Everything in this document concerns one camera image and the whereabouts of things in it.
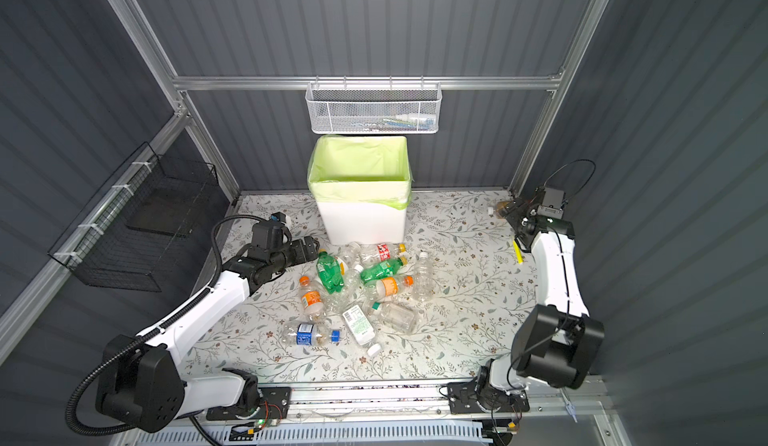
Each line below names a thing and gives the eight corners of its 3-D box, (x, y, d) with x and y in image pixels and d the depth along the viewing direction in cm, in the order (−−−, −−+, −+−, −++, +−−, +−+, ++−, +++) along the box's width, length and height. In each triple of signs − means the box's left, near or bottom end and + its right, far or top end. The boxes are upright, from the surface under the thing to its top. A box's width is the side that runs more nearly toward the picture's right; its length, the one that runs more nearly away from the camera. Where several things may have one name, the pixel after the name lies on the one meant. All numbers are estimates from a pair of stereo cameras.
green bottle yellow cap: (365, 290, 94) (364, 284, 91) (359, 276, 97) (358, 270, 94) (411, 272, 98) (412, 265, 95) (404, 259, 101) (404, 252, 98)
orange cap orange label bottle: (308, 328, 88) (304, 321, 84) (301, 284, 97) (297, 276, 93) (329, 321, 89) (326, 314, 85) (319, 278, 98) (316, 270, 94)
